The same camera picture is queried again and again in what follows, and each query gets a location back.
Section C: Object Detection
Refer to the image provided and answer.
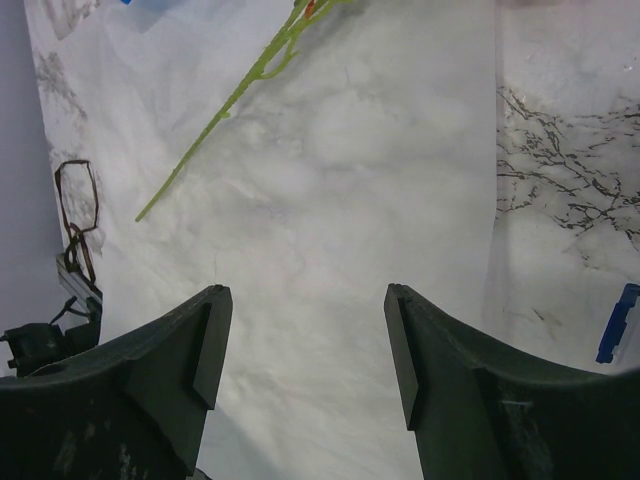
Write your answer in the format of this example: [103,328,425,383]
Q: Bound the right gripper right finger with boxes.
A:
[384,284,639,479]

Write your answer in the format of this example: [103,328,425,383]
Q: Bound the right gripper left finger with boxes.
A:
[1,285,233,479]

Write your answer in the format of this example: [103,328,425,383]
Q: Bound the brown ribbon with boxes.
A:
[54,158,100,290]

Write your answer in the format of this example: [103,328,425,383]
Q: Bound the white wrapping paper sheet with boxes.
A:
[25,1,496,479]

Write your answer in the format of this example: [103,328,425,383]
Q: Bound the small pink rose stem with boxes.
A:
[135,0,341,223]

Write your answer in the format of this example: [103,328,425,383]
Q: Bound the clear plastic organizer box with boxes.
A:
[595,283,639,364]

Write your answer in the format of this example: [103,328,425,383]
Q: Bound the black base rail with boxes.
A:
[1,296,103,377]

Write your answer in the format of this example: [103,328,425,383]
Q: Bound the aluminium frame rail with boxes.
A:
[56,254,103,313]

